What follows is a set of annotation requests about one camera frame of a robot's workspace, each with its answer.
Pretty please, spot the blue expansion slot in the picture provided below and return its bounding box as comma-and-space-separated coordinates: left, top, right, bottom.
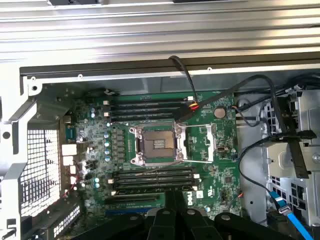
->
104, 208, 154, 217

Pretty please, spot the black RAM slot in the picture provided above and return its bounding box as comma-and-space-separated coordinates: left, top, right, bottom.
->
102, 114, 181, 123
114, 179, 198, 187
102, 102, 188, 110
109, 108, 183, 116
109, 96, 195, 104
111, 186, 198, 195
108, 173, 201, 181
117, 166, 201, 175

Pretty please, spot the thin metal locking lever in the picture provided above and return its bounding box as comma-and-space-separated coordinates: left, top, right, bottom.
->
134, 162, 177, 177

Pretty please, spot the green motherboard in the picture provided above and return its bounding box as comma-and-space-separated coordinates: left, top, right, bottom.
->
58, 91, 242, 226

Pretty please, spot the CPU socket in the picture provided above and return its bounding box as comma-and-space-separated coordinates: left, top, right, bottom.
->
129, 123, 187, 167

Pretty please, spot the grey metal drive cage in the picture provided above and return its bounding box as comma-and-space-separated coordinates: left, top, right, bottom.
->
259, 86, 320, 227

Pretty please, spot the round coin battery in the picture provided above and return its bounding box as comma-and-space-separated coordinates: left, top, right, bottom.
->
214, 106, 227, 120

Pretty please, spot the grey open PC case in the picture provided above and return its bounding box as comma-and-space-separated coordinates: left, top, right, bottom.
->
0, 56, 320, 240

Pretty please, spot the black data wire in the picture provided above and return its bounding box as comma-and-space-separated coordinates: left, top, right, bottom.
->
237, 133, 288, 201

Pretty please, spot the black wire with flat connector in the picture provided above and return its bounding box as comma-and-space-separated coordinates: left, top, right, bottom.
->
174, 74, 291, 137

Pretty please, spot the thin black wire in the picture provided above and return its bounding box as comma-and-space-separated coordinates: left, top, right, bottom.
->
167, 55, 201, 111

